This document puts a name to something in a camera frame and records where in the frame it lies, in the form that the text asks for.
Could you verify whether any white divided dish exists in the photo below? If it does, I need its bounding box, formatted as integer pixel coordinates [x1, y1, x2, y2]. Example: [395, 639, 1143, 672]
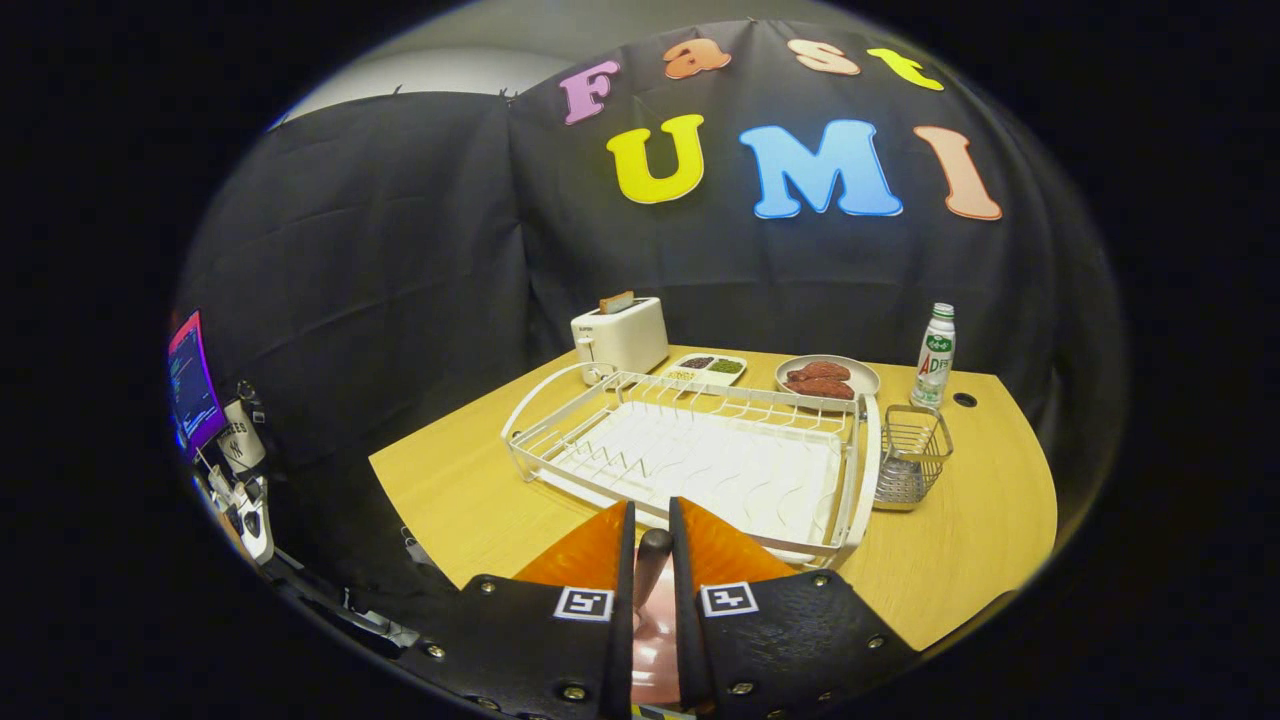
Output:
[660, 352, 749, 389]

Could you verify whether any pink plate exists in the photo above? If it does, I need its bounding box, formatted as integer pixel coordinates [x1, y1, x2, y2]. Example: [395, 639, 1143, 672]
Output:
[630, 570, 686, 707]

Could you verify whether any white toaster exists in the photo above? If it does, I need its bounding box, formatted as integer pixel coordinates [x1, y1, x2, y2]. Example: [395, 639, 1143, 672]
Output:
[570, 296, 670, 387]

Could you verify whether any black backdrop cloth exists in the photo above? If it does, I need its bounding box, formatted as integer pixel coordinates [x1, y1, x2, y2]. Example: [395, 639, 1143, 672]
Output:
[175, 18, 1121, 601]

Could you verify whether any white and black device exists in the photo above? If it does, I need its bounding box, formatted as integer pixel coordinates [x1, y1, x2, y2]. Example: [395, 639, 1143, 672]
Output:
[232, 475, 276, 566]

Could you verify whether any computer monitor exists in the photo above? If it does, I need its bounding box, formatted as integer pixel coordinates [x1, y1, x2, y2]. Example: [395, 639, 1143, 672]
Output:
[167, 310, 229, 463]

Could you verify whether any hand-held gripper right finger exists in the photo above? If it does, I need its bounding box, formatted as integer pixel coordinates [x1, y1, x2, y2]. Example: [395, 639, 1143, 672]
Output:
[668, 497, 921, 719]

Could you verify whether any metal wire cutlery basket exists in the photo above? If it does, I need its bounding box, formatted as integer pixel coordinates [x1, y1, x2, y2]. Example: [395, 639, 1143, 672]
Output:
[873, 403, 955, 513]

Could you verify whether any white drip tray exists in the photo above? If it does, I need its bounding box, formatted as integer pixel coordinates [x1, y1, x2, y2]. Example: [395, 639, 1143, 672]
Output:
[540, 400, 846, 561]

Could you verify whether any white wire dish rack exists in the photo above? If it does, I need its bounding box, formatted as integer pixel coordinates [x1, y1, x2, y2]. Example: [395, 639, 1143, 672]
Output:
[500, 362, 883, 571]

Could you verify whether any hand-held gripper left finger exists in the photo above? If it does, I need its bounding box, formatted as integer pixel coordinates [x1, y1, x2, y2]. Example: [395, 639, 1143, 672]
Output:
[395, 500, 637, 719]

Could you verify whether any white drink bottle green label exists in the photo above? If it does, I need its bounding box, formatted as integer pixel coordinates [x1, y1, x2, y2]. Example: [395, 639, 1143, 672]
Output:
[910, 302, 957, 409]

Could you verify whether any white printed mug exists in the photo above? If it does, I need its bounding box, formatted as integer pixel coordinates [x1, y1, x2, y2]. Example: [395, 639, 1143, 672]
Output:
[218, 400, 267, 475]

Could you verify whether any grey round plate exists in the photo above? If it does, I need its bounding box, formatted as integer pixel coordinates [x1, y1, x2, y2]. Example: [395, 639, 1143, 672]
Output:
[774, 354, 882, 413]

